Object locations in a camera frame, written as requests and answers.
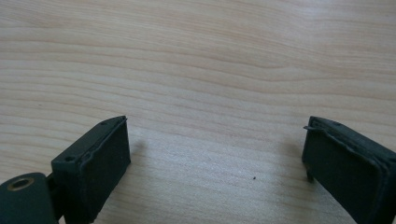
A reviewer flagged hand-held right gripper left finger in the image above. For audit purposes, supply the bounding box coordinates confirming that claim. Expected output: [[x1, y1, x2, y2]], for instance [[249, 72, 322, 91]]
[[50, 115, 132, 224]]

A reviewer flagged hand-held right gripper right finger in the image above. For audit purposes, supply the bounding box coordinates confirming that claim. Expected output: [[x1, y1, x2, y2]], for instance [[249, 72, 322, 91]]
[[301, 116, 396, 224]]

